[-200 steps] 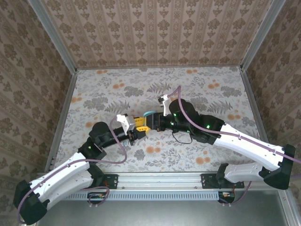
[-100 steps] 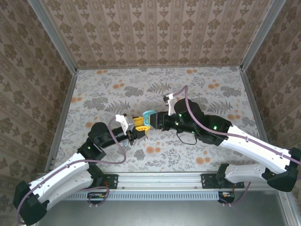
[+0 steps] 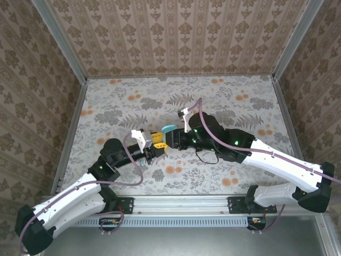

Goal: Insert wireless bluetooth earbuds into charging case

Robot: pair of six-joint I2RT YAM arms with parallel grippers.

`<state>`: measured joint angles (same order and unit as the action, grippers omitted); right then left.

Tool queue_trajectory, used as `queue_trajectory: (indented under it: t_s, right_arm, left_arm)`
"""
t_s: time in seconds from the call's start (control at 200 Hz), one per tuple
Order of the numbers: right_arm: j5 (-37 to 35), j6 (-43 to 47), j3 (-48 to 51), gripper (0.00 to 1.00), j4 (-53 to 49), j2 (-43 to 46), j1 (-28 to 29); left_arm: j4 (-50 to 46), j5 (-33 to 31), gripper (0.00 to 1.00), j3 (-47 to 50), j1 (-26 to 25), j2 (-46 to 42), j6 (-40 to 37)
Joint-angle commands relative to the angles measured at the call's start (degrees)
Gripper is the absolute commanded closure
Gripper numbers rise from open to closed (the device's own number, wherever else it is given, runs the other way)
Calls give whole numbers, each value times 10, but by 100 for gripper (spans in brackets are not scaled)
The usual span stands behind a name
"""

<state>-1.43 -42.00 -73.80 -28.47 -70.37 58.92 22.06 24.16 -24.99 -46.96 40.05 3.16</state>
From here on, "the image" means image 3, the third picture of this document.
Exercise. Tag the teal earbud charging case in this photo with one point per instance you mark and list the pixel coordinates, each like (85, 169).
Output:
(169, 128)

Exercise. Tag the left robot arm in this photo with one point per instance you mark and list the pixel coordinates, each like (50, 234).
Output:
(72, 200)

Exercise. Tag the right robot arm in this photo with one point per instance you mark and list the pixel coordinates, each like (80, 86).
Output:
(282, 165)

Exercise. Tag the floral patterned table cover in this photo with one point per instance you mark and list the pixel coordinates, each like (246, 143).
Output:
(170, 88)

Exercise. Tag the black connector board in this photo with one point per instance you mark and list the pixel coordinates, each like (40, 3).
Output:
(257, 222)
(109, 222)

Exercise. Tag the grey metal sheet panel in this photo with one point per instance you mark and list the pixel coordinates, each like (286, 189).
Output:
(186, 242)

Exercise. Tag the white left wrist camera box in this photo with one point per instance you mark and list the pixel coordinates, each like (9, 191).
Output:
(142, 138)

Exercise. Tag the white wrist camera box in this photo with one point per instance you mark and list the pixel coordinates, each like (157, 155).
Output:
(187, 118)
(142, 138)

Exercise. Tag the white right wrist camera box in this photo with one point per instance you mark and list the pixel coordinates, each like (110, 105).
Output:
(187, 118)

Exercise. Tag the aluminium table side rail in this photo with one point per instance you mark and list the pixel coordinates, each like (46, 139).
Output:
(77, 117)
(282, 112)

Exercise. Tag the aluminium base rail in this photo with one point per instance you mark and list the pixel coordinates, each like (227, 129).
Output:
(181, 204)

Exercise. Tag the aluminium frame post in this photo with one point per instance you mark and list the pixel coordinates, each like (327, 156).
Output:
(295, 40)
(61, 40)

